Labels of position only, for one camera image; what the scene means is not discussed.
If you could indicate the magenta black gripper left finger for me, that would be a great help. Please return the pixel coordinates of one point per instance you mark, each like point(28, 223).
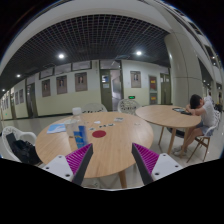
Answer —
point(73, 166)

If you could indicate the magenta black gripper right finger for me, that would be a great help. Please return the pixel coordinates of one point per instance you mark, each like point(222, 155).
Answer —
point(153, 166)

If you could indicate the clear plastic water bottle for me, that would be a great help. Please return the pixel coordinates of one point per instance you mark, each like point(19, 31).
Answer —
point(79, 128)

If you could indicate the red round coaster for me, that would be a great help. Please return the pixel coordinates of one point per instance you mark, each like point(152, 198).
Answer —
point(98, 134)

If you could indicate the blue booklet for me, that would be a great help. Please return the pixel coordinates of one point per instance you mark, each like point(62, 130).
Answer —
point(56, 128)

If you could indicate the round wooden table near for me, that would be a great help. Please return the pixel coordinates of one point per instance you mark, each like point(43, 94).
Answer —
point(111, 153)

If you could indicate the round wooden table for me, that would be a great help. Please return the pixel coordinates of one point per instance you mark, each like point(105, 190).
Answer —
point(111, 153)
point(164, 116)

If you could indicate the round wooden table far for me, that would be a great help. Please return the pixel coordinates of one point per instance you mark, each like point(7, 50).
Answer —
point(164, 116)

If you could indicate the small card on table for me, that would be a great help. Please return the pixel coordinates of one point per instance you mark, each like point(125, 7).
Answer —
point(118, 119)

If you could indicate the black bag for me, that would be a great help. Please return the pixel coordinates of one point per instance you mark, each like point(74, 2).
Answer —
point(24, 151)

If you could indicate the white lattice chair left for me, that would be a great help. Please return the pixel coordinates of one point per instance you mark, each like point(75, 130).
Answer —
point(93, 108)

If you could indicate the white lattice chair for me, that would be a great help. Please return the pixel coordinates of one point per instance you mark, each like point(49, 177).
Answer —
point(128, 106)
point(93, 108)

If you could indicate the white lattice chair right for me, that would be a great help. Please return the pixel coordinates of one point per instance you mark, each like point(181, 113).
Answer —
point(128, 106)

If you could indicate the dark tablet on table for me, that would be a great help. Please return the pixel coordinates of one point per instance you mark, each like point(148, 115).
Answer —
point(178, 110)

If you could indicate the white chair with black bag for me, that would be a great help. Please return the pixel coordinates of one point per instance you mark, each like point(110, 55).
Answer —
point(17, 135)

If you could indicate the wooden folding chair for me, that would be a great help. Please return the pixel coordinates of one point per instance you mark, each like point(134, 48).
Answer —
point(205, 140)

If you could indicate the framed portrait near door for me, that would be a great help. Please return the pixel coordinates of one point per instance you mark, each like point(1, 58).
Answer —
point(135, 79)

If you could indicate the framed portrait on wall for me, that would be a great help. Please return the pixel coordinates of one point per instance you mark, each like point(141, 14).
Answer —
point(81, 82)

